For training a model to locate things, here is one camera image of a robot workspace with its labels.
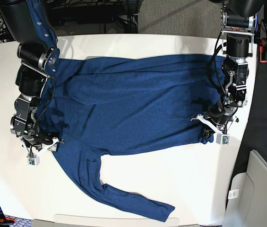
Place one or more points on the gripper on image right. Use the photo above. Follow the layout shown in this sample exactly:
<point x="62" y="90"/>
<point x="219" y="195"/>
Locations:
<point x="215" y="120"/>

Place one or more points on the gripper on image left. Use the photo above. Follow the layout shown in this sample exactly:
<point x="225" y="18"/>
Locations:
<point x="36" y="145"/>

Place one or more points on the blue long-sleeve shirt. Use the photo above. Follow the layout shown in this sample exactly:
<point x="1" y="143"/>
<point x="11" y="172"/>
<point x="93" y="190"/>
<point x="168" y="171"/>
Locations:
<point x="116" y="106"/>

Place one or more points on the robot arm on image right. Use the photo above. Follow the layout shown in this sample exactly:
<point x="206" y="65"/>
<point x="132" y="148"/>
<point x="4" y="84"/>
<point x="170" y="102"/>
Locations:
<point x="228" y="69"/>

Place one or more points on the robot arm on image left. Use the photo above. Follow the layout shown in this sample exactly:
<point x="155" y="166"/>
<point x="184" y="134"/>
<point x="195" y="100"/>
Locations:
<point x="39" y="55"/>

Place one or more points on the beige plastic bin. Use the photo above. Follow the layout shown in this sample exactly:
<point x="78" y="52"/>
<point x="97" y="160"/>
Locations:
<point x="247" y="198"/>

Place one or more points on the red clamp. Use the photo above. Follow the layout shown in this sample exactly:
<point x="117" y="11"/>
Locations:
<point x="263" y="50"/>

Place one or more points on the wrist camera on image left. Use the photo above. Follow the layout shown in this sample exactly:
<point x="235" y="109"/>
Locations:
<point x="33" y="161"/>

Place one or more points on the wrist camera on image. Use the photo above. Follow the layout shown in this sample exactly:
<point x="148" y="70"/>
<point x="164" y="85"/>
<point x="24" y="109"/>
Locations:
<point x="33" y="161"/>
<point x="223" y="139"/>

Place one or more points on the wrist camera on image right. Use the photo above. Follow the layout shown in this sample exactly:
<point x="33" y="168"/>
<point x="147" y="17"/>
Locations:
<point x="223" y="139"/>

